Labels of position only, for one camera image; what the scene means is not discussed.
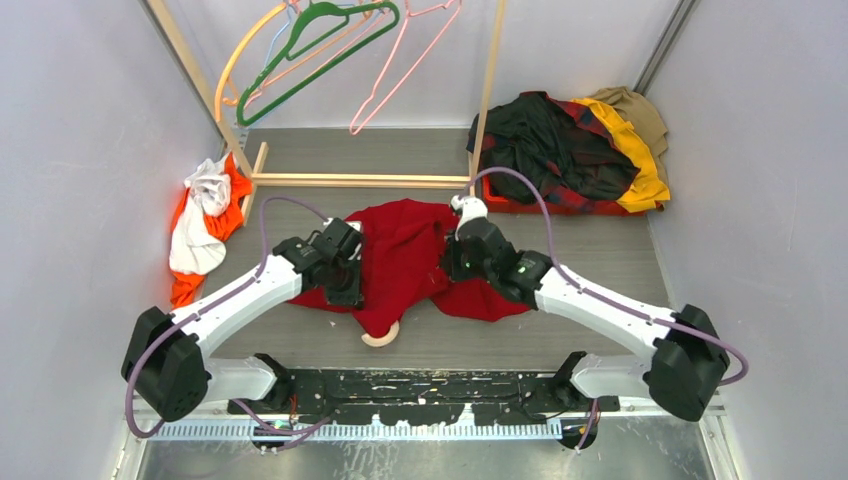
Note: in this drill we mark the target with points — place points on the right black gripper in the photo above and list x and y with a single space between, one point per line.
450 260

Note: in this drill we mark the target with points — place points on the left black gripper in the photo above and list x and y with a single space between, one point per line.
352 297

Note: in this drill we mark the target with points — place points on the red skirt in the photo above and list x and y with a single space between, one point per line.
404 242

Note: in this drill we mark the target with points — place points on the beige plastic hanger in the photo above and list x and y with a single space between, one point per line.
379 342

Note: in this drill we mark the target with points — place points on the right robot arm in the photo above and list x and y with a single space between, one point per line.
673 357

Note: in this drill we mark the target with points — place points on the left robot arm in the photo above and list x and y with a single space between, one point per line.
170 361

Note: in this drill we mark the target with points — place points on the orange hanger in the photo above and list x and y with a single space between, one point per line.
353 16

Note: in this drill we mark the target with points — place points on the light blue hanger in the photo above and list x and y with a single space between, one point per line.
292 12

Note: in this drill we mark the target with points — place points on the red plastic bin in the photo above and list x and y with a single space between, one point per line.
556 206

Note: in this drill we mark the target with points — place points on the wooden clothes rack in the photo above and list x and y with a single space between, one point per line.
254 171

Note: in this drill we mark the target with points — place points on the dark plaid garment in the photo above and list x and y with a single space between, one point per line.
562 149

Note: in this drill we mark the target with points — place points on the orange and white garment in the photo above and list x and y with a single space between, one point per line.
208 213

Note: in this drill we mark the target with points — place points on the yellow garment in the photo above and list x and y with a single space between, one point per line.
647 191

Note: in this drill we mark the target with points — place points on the tan garment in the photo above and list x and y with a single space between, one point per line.
645 118

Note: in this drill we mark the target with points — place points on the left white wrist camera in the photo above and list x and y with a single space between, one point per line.
356 225

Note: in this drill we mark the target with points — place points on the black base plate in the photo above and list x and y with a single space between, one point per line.
419 397

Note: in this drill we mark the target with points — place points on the pink wire hanger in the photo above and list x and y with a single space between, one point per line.
423 25

